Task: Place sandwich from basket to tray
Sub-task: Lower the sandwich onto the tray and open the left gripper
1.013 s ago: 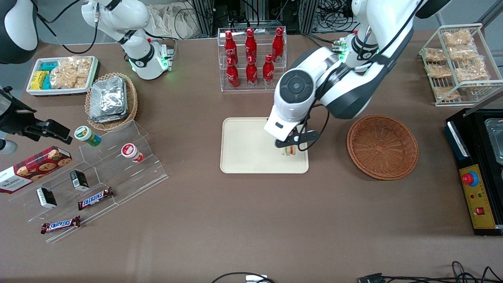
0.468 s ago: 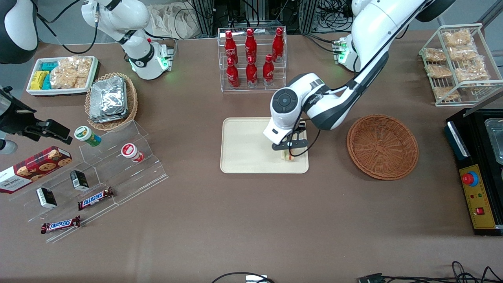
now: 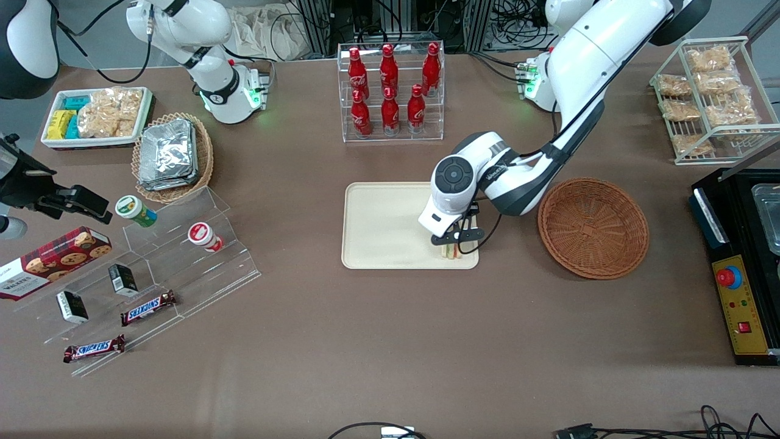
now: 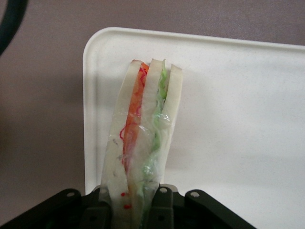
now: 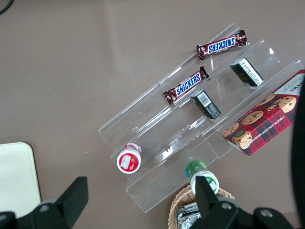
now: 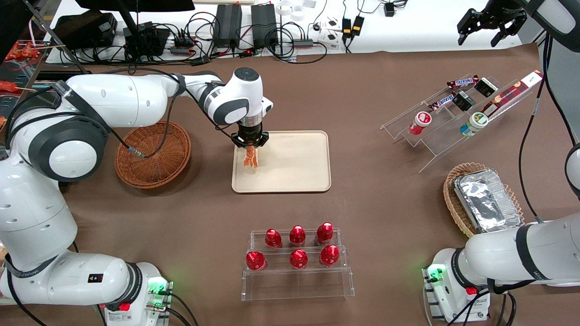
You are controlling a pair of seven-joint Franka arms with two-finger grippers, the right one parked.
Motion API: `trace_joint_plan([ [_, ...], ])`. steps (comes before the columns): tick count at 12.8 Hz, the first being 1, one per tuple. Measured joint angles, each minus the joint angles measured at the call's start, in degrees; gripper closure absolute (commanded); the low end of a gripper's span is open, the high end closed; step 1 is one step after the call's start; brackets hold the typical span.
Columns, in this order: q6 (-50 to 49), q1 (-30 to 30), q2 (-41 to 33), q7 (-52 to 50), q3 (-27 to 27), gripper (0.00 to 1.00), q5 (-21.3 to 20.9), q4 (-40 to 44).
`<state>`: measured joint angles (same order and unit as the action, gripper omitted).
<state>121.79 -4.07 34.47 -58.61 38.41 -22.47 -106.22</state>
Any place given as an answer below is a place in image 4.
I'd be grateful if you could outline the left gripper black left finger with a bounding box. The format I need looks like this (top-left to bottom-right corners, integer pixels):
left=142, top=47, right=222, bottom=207
left=82, top=187, right=113, bottom=229

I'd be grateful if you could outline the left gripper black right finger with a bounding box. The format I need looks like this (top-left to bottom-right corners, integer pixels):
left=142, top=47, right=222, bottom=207
left=142, top=185, right=175, bottom=229

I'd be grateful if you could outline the triangle sandwich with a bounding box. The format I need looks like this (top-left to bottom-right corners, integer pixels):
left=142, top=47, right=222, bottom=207
left=99, top=58, right=184, bottom=229

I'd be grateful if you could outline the beige plastic tray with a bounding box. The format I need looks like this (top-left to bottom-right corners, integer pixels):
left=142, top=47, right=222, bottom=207
left=82, top=26, right=305, bottom=229

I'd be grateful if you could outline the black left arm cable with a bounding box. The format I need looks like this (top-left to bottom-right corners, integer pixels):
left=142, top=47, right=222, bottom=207
left=0, top=0, right=27, bottom=56

